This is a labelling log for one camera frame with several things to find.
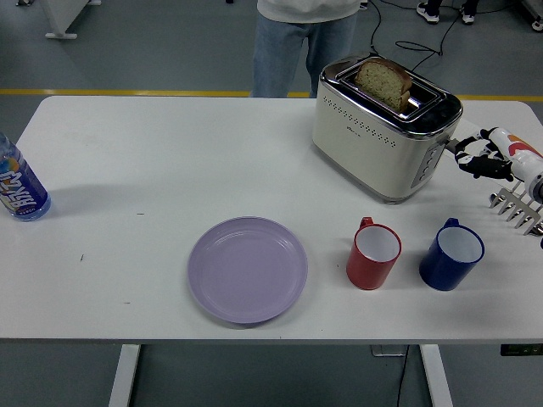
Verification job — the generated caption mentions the white desk foot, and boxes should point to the white desk foot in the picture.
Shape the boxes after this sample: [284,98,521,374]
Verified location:
[43,0,80,41]

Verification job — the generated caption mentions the blue label water bottle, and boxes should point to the blue label water bottle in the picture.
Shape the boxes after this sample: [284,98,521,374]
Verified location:
[0,133,52,224]

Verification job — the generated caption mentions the red mug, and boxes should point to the red mug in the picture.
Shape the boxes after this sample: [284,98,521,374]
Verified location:
[345,215,402,292]

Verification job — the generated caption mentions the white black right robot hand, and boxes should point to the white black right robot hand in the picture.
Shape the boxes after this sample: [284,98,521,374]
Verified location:
[454,125,543,184]

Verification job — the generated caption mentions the white table leg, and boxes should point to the white table leg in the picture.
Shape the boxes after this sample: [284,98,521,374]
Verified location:
[108,343,142,407]
[419,343,454,407]

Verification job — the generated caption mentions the white paper sheet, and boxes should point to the white paper sheet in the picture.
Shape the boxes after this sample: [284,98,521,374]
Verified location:
[440,117,543,192]

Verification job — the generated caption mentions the clear bracket under table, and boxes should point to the clear bracket under table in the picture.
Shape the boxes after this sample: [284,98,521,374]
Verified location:
[369,343,411,356]

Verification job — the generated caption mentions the blue mug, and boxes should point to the blue mug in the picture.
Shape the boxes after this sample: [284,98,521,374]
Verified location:
[418,217,484,292]

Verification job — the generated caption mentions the metal toast rack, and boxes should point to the metal toast rack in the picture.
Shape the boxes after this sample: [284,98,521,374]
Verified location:
[487,181,543,237]

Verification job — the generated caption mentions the purple plate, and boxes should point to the purple plate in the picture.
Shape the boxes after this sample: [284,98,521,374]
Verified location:
[187,216,309,326]

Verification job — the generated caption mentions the bread slice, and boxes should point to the bread slice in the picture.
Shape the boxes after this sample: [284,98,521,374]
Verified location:
[354,58,413,114]

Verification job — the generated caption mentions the black cable under table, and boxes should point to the black cable under table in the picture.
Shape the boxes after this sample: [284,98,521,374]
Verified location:
[396,343,411,407]

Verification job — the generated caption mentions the black table control panel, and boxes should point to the black table control panel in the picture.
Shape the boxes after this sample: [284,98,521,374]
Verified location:
[499,343,543,357]

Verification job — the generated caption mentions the black floor cable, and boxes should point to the black floor cable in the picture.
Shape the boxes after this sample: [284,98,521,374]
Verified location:
[367,0,470,73]

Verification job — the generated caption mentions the yellow floor tape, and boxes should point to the yellow floor tape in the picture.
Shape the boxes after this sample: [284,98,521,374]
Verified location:
[0,87,543,103]

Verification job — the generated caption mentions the person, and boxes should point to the person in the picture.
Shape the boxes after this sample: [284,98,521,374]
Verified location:
[250,0,359,99]
[416,0,480,25]

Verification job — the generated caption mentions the cream chrome toaster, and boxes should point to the cream chrome toaster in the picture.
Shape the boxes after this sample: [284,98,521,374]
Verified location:
[311,50,464,205]

